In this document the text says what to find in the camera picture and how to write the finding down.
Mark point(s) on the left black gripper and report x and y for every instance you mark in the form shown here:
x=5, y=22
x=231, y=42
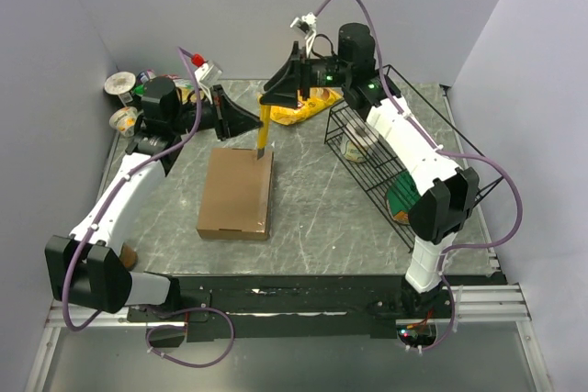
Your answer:
x=229, y=120

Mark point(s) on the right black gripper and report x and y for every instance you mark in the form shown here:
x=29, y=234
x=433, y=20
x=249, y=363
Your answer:
x=283, y=86

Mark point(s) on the yellow utility knife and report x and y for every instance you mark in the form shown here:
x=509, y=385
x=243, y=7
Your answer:
x=263, y=131

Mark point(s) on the brown cardboard express box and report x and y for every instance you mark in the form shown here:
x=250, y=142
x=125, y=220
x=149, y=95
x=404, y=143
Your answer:
x=235, y=203

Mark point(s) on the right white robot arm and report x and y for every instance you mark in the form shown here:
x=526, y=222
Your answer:
x=357, y=45

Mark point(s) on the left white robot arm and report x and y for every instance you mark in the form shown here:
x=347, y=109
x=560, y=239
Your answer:
x=84, y=267

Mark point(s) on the yellow chips bag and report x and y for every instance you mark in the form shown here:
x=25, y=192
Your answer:
x=319, y=100

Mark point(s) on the blue white cup behind bag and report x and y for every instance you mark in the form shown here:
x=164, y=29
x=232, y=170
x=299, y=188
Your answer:
x=145, y=76

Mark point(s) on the yogurt cup yellow label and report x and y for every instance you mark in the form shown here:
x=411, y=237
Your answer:
x=123, y=121

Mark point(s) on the yogurt cup upright corner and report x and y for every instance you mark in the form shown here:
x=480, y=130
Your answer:
x=121, y=84

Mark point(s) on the green snack pack in basket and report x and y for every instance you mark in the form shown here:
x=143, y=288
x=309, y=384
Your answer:
x=401, y=197

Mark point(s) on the brown can at edge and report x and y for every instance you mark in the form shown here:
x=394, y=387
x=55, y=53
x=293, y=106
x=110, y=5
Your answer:
x=128, y=257

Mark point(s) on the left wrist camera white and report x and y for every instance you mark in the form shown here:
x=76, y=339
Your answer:
x=207, y=72

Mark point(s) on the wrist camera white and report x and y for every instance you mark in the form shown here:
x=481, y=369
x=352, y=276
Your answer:
x=305, y=24
x=207, y=72

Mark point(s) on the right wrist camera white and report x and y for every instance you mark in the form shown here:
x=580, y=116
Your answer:
x=305, y=24

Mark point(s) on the cup inside wire basket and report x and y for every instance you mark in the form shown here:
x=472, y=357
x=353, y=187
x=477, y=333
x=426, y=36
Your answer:
x=357, y=142

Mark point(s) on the black wire basket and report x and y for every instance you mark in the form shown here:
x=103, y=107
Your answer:
x=448, y=191

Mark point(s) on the aluminium rail frame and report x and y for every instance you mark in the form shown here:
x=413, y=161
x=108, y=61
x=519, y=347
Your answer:
x=473, y=304

